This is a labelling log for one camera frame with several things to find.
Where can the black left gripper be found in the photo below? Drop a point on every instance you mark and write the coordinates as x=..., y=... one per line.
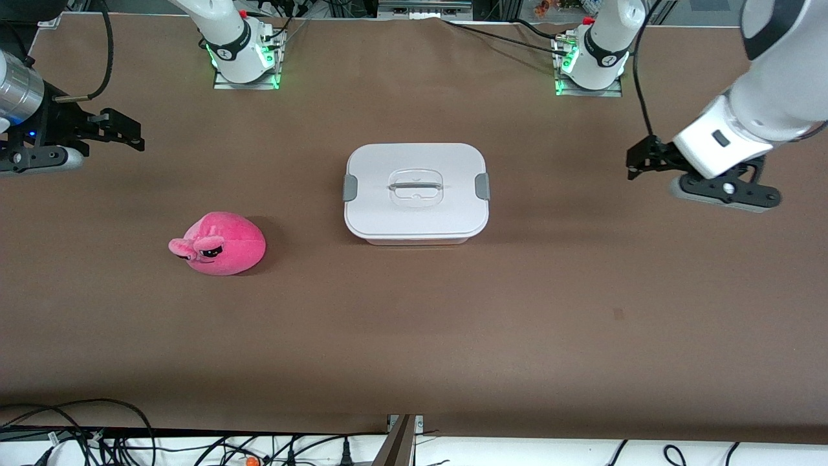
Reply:
x=661, y=156

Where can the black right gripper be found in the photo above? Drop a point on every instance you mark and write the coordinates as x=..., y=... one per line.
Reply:
x=59, y=124

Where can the pink plush toy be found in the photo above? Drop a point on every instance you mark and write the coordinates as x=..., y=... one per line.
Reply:
x=223, y=246

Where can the white box lid grey latches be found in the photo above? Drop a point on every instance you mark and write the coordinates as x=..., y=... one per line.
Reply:
x=415, y=188

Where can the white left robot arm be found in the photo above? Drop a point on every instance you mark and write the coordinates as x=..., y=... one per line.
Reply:
x=776, y=97

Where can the pink translucent plastic box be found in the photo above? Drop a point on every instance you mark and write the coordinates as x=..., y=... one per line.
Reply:
x=417, y=240

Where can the black power plug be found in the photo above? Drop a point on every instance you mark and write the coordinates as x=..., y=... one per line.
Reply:
x=346, y=453

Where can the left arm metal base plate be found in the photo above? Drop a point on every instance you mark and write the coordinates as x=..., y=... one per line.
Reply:
x=592, y=90

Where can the metal corner bracket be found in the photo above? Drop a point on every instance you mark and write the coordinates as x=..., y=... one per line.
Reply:
x=50, y=18

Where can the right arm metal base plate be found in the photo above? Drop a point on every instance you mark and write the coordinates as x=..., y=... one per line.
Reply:
x=249, y=83

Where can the metal frame post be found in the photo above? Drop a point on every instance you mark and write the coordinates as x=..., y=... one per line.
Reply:
x=396, y=443

